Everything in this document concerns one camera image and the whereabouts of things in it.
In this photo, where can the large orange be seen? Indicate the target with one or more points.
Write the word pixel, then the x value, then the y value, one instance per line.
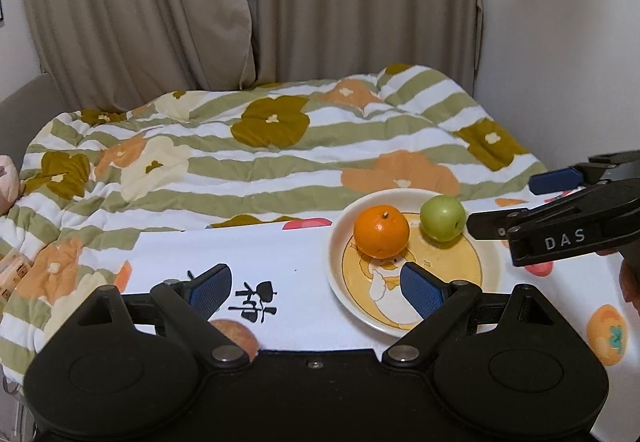
pixel 381 232

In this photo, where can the striped floral quilt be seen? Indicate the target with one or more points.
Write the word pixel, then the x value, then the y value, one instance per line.
pixel 93 181

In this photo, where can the beige curtain left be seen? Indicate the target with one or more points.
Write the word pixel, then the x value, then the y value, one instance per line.
pixel 119 54

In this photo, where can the grey bed headboard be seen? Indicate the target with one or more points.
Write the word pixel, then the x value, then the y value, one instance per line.
pixel 25 112

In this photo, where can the person right hand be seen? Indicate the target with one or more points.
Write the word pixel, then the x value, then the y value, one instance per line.
pixel 629 285

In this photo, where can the green apple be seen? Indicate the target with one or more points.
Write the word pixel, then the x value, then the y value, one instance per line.
pixel 442 218

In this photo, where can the cream duck plate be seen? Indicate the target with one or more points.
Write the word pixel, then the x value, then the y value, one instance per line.
pixel 369 289

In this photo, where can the white fruit-print cloth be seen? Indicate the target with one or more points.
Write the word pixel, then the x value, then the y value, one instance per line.
pixel 280 292

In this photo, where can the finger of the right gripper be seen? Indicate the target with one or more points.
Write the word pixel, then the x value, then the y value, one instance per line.
pixel 492 225
pixel 562 180

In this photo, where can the pink plush toy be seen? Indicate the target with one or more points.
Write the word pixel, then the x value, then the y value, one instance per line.
pixel 10 184

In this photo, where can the patterned tissue pack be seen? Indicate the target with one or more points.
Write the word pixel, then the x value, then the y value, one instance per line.
pixel 13 268

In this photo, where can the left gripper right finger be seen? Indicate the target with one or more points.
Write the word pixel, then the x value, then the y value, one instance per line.
pixel 440 305

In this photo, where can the red-yellow apple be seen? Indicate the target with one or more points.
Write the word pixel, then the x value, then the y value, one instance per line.
pixel 240 335

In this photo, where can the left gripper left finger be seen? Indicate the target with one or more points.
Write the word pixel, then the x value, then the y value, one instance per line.
pixel 186 308

